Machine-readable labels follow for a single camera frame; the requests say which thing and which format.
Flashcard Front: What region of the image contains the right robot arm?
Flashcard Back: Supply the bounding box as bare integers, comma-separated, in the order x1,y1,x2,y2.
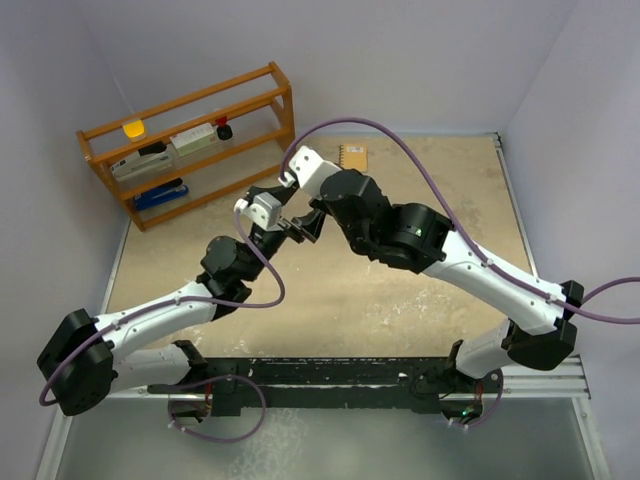
290,162,583,391

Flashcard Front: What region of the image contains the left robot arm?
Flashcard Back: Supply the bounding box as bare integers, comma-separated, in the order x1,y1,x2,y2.
36,184,298,416

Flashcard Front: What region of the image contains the brown spiral notebook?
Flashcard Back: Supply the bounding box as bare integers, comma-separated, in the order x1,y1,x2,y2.
338,144,368,173

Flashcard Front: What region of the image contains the black red stamp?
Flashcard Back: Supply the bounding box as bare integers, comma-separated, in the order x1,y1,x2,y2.
215,116,233,141

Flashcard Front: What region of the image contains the white box on shelf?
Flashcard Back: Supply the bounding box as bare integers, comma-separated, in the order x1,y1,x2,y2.
170,123,217,156

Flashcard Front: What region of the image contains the orange wooden shelf rack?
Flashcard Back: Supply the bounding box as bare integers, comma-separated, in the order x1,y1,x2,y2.
76,62,295,231

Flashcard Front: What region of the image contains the blue stapler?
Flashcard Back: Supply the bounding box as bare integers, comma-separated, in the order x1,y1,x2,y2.
134,178,189,211

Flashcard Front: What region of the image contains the white black stapler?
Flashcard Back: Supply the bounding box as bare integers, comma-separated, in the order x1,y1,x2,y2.
110,143,176,182

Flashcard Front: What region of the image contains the yellow sticky note pad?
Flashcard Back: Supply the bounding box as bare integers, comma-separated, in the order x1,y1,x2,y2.
121,118,147,143

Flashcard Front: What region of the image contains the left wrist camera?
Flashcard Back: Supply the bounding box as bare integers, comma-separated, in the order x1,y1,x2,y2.
234,193,283,232

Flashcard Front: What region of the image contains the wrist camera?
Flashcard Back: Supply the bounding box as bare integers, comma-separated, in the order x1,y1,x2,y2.
279,146,341,199
234,193,283,232

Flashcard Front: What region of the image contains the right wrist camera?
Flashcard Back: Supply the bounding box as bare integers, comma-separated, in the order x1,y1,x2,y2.
279,146,341,199

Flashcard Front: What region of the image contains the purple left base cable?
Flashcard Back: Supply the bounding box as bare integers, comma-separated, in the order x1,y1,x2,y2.
167,369,269,443

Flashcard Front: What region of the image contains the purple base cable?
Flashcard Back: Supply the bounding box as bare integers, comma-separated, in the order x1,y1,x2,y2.
447,379,507,432
167,369,269,443

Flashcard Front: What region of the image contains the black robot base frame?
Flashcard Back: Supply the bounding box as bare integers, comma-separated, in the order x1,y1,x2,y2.
148,341,503,418

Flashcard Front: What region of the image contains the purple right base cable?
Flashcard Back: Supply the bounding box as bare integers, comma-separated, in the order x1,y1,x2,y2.
447,379,507,432

